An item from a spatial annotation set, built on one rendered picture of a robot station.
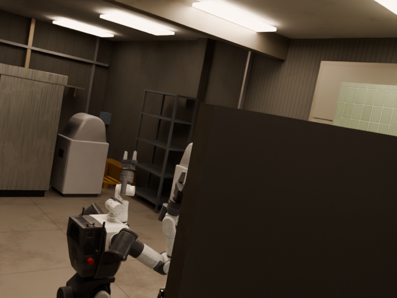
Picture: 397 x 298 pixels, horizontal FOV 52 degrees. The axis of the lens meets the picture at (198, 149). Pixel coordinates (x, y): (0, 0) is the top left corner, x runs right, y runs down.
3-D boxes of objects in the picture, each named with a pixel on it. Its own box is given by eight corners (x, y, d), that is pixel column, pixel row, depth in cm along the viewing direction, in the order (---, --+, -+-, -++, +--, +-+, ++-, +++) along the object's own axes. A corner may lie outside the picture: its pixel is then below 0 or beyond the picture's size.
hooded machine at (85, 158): (87, 188, 838) (98, 115, 822) (101, 197, 784) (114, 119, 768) (47, 187, 787) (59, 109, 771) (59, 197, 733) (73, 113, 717)
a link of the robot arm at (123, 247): (136, 263, 207) (116, 250, 202) (128, 262, 214) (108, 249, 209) (146, 242, 213) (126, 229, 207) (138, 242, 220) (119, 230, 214)
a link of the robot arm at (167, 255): (181, 238, 216) (181, 270, 221) (175, 230, 225) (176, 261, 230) (161, 242, 212) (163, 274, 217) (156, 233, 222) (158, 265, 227)
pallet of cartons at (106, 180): (135, 189, 909) (139, 170, 904) (101, 188, 856) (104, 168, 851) (110, 175, 1004) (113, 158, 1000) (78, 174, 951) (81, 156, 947)
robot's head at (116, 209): (111, 219, 221) (114, 204, 221) (103, 213, 229) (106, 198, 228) (121, 219, 226) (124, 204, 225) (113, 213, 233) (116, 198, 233)
